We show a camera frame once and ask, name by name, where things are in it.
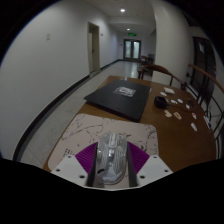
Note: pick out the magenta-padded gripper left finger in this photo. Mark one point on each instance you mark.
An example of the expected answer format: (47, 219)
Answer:
(68, 166)

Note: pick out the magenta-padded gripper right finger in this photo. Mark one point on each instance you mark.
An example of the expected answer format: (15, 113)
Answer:
(153, 166)

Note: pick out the translucent white computer mouse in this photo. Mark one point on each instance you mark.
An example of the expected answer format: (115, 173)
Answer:
(111, 160)

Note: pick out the white line-print mouse pad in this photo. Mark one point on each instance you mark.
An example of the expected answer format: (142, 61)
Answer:
(86, 131)

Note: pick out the tan sticker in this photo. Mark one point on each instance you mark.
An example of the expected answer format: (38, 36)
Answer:
(168, 113)

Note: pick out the orange sticker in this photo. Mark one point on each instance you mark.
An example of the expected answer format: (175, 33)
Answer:
(166, 99)
(177, 115)

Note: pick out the white outlined sticker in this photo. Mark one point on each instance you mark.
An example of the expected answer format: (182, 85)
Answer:
(193, 126)

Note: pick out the red and white sticker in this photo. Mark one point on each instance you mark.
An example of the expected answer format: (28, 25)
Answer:
(194, 115)

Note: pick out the small black box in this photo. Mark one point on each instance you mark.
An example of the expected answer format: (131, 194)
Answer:
(160, 101)

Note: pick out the black closed laptop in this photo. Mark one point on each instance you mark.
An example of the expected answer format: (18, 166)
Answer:
(120, 101)

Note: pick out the white oval sticker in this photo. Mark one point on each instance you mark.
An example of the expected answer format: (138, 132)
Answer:
(163, 94)

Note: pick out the dark bunch of keys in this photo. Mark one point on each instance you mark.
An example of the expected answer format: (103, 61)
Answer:
(191, 102)

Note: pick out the small white square box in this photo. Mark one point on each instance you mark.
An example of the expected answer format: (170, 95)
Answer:
(169, 90)

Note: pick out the black railing with wooden handrail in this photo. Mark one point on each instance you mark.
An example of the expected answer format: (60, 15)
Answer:
(208, 93)

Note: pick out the wooden round-back chair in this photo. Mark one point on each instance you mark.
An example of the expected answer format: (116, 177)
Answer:
(163, 69)

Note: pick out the dark framed window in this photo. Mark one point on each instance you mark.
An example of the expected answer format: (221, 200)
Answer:
(203, 66)

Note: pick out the glazed double door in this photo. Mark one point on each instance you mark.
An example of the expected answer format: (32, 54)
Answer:
(132, 50)

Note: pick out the beige single door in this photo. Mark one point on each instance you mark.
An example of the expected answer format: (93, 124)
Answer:
(94, 46)

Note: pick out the green exit sign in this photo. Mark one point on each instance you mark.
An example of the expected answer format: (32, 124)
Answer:
(132, 34)

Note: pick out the round ceiling light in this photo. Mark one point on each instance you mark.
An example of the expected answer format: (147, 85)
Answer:
(128, 29)
(122, 10)

